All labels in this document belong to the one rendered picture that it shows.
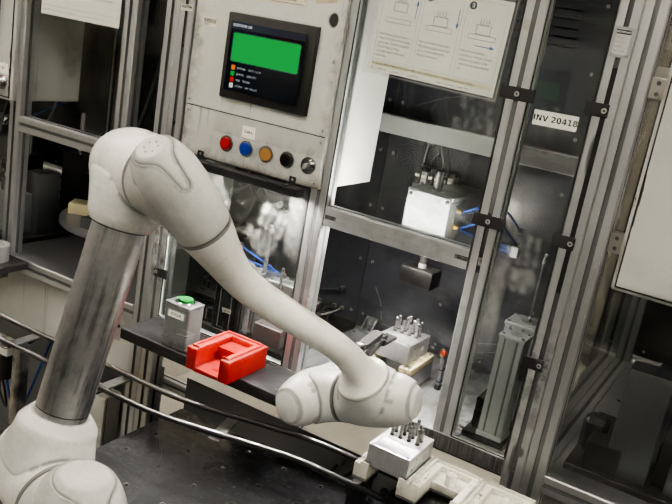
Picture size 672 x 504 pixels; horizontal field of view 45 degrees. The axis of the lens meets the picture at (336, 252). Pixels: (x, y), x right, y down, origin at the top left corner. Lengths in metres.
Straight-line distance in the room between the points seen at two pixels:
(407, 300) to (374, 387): 0.80
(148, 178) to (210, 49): 0.80
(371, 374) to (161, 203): 0.52
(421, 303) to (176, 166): 1.15
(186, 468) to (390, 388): 0.66
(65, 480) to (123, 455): 0.61
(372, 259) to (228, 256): 0.99
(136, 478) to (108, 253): 0.67
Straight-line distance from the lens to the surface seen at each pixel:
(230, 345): 2.04
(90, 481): 1.48
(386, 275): 2.34
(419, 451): 1.76
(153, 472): 2.02
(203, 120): 2.08
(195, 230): 1.36
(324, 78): 1.88
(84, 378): 1.57
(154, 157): 1.32
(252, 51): 1.97
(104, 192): 1.47
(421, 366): 2.07
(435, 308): 2.30
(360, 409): 1.58
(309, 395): 1.63
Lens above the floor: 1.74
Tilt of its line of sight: 15 degrees down
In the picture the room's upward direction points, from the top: 10 degrees clockwise
